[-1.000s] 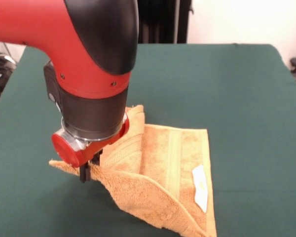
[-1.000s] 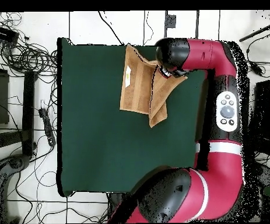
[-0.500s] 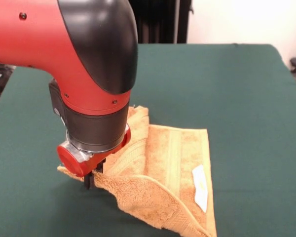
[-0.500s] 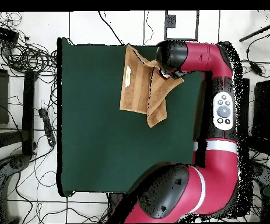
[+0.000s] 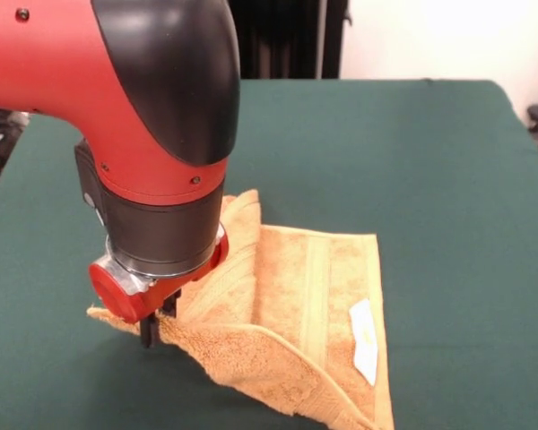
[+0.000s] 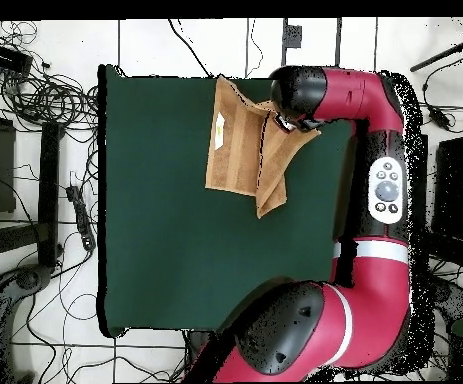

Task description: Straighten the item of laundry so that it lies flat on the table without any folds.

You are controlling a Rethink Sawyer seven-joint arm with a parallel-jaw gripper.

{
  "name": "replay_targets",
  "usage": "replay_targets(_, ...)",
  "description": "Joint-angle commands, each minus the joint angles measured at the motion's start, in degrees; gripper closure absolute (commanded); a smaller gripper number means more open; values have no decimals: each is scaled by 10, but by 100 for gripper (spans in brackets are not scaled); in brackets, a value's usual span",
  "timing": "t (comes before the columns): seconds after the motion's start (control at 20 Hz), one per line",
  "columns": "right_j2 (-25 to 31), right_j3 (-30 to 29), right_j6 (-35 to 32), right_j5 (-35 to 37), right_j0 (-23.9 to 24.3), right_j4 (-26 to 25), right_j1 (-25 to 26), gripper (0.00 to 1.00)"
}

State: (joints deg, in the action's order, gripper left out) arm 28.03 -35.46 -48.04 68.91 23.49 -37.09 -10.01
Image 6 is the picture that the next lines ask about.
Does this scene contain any tan terry cloth towel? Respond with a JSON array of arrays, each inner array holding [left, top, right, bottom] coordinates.
[[204, 74, 322, 220]]

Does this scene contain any dark grey square plate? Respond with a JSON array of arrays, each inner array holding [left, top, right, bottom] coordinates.
[[284, 24, 303, 49]]

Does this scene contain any black power adapter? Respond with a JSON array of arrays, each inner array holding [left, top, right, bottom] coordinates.
[[427, 105, 453, 132]]

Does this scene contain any black tripod leg rod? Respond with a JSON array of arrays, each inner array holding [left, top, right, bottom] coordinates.
[[409, 15, 463, 74]]

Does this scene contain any dark green table cloth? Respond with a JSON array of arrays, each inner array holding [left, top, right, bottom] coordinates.
[[96, 63, 396, 339]]

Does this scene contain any black power strip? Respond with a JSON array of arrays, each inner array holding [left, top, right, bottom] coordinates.
[[65, 184, 97, 252]]

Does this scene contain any black office chair base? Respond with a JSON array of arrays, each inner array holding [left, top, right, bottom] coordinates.
[[432, 275, 463, 323], [0, 263, 53, 383]]

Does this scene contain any black metal stand frame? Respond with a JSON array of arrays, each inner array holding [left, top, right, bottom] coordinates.
[[412, 133, 463, 276], [0, 120, 65, 268]]

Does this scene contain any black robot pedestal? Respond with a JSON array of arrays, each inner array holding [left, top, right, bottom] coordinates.
[[186, 330, 214, 357]]

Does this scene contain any coiled black cable tangle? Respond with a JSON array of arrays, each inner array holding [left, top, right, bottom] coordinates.
[[2, 73, 100, 131]]

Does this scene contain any black network switch box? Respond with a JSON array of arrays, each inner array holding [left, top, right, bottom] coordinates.
[[0, 40, 33, 78]]

